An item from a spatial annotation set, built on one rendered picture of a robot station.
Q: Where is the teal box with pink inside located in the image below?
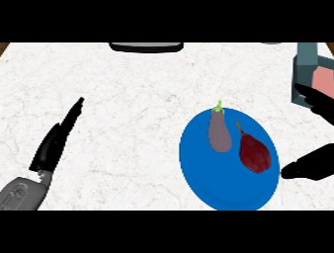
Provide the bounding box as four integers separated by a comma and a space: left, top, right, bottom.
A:
289, 42, 334, 109

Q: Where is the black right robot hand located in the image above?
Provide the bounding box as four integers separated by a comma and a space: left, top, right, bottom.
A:
279, 83, 334, 182

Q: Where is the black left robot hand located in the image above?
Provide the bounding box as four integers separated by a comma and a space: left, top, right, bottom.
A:
27, 96, 85, 173

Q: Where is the dark red vegetable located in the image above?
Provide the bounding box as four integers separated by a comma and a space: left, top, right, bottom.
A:
234, 121, 274, 175

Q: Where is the blue plate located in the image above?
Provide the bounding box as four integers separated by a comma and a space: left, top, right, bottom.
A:
177, 107, 280, 211

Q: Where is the purple eggplant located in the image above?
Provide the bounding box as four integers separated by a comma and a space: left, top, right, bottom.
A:
206, 100, 233, 154

